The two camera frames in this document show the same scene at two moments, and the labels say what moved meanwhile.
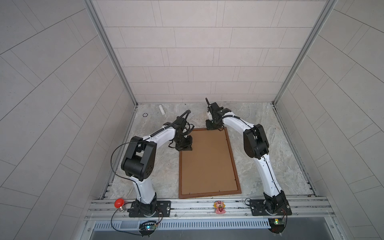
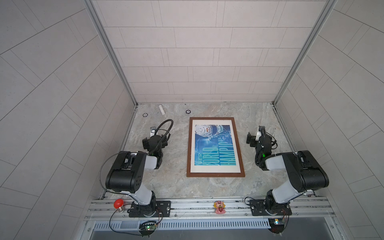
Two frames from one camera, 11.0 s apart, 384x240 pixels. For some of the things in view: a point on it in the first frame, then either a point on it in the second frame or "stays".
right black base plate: (258, 208) stays
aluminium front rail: (117, 210) stays
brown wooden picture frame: (208, 170) → (201, 174)
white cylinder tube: (161, 109) stays
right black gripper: (209, 127) → (253, 140)
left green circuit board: (147, 227) stays
